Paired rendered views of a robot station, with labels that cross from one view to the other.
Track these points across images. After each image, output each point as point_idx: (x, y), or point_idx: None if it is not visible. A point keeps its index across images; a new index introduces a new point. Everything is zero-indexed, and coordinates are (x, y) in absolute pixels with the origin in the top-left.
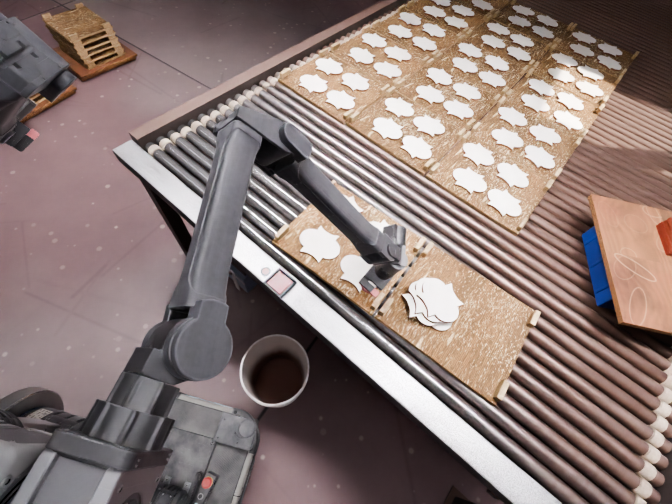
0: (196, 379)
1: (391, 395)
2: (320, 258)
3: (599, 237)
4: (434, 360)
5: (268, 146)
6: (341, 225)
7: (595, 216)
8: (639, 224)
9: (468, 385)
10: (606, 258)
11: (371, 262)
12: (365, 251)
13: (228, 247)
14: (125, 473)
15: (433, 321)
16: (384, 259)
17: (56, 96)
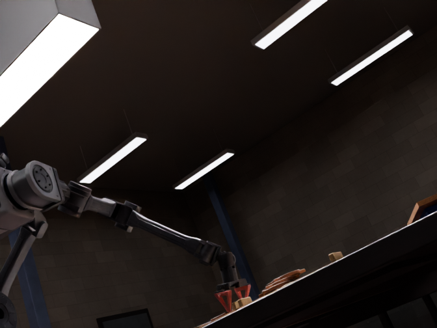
0: (76, 183)
1: (248, 304)
2: (196, 327)
3: (411, 218)
4: (285, 286)
5: (120, 209)
6: (169, 235)
7: (409, 221)
8: None
9: (312, 272)
10: (411, 213)
11: (203, 256)
12: (193, 247)
13: (95, 198)
14: (52, 168)
15: (279, 280)
16: (206, 245)
17: (39, 230)
